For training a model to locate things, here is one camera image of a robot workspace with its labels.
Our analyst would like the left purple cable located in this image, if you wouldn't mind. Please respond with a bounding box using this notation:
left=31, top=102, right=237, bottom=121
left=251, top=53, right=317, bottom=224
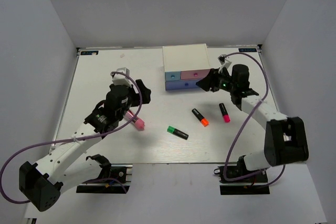
left=0, top=71, right=144, bottom=204

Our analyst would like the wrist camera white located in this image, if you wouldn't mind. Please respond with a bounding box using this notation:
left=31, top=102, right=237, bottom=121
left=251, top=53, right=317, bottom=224
left=218, top=55, right=232, bottom=73
left=110, top=67, right=132, bottom=87

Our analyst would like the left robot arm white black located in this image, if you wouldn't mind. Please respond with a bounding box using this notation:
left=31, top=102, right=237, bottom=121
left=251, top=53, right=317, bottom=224
left=19, top=79, right=151, bottom=212

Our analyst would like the white drawer cabinet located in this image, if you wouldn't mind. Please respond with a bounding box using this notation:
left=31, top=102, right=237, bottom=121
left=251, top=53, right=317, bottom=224
left=162, top=44, right=211, bottom=78

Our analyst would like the left table label sticker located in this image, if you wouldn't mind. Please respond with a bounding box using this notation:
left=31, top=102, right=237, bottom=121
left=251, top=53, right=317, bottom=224
left=80, top=50, right=99, bottom=56

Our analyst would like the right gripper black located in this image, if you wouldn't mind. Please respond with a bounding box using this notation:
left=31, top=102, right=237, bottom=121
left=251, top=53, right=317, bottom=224
left=196, top=67, right=237, bottom=93

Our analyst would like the pink highlighter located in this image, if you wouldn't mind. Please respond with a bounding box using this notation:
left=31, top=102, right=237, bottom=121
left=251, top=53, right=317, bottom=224
left=219, top=103, right=230, bottom=123

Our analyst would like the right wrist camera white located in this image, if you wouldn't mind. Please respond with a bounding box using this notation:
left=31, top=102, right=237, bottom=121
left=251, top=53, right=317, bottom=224
left=218, top=55, right=232, bottom=73

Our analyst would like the light blue drawer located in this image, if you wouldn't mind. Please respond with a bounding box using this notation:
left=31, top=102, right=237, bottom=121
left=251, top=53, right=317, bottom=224
left=165, top=71, right=181, bottom=81

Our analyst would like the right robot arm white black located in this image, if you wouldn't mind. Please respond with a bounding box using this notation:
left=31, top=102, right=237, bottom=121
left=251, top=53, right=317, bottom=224
left=197, top=64, right=309, bottom=182

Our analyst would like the pink drawer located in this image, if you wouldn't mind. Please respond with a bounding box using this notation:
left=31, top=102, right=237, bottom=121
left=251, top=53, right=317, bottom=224
left=181, top=69, right=209, bottom=80

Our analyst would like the green highlighter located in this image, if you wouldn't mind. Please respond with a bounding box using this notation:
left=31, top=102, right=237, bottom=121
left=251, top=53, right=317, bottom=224
left=167, top=126, right=189, bottom=140

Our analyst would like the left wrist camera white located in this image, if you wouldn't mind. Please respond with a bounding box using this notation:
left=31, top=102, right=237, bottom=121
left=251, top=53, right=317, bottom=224
left=110, top=67, right=132, bottom=87

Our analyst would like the orange highlighter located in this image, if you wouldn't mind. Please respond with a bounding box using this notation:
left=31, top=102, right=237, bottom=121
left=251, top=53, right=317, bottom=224
left=192, top=108, right=209, bottom=127

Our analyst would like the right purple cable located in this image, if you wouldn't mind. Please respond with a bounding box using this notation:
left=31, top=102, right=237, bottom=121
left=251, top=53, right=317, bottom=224
left=217, top=52, right=287, bottom=188

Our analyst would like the pink capped pen tube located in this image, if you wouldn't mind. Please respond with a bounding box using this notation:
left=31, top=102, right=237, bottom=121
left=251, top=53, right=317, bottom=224
left=124, top=110, right=145, bottom=131

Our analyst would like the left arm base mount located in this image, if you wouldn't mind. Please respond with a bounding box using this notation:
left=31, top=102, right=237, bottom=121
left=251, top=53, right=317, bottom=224
left=76, top=164, right=133, bottom=194

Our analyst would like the right table label sticker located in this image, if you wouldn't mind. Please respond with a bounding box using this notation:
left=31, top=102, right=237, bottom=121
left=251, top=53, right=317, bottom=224
left=238, top=48, right=257, bottom=53

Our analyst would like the purple cable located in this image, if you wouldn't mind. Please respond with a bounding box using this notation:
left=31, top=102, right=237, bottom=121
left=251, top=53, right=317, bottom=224
left=217, top=52, right=287, bottom=188
left=0, top=71, right=144, bottom=204

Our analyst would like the table label sticker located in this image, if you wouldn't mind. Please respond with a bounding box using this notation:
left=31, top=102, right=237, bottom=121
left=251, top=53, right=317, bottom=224
left=238, top=48, right=257, bottom=53
left=80, top=50, right=99, bottom=56

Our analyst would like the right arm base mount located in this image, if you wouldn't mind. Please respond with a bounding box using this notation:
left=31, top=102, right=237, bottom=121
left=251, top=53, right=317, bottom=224
left=214, top=166, right=270, bottom=196

